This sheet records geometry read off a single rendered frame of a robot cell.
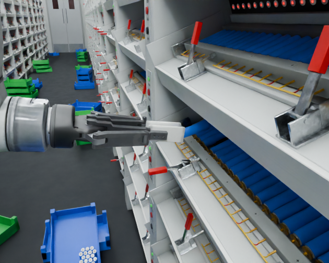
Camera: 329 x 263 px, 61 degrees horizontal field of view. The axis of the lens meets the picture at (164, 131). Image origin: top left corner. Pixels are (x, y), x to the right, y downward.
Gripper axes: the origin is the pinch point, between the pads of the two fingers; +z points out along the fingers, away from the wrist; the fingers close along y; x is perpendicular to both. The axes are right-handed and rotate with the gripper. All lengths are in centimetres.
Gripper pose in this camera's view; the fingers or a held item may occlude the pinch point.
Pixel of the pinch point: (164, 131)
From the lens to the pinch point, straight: 53.7
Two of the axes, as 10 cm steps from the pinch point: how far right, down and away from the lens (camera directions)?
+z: 9.5, 0.5, 3.0
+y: -2.6, -3.6, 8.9
